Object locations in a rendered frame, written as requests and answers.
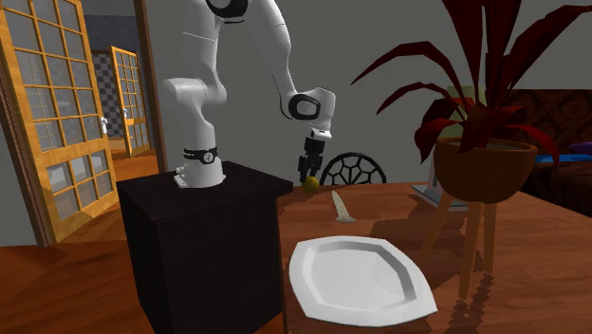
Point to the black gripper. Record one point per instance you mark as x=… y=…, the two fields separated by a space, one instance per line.
x=314 y=148

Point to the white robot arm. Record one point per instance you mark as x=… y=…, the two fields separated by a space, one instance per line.
x=199 y=115

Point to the yellow round fruit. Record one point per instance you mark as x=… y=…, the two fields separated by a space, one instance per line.
x=310 y=184

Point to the black chair with patterned back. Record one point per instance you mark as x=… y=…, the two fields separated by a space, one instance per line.
x=352 y=170

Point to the pale horn-shaped object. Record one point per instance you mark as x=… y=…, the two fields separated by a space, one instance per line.
x=341 y=210

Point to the white oval plate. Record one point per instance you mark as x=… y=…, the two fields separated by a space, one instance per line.
x=356 y=282

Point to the dark robot stand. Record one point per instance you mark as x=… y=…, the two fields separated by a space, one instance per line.
x=203 y=250

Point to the red-leaved plant in brown pot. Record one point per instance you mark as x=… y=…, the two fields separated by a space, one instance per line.
x=483 y=171

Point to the small wooden glass-pane door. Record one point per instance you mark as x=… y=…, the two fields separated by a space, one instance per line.
x=132 y=102

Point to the brown wooden table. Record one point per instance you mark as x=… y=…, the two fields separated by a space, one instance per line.
x=532 y=259

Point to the large wooden glass-pane door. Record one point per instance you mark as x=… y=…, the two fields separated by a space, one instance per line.
x=60 y=139

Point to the dark brown sofa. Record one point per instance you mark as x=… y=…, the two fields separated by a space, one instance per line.
x=562 y=120

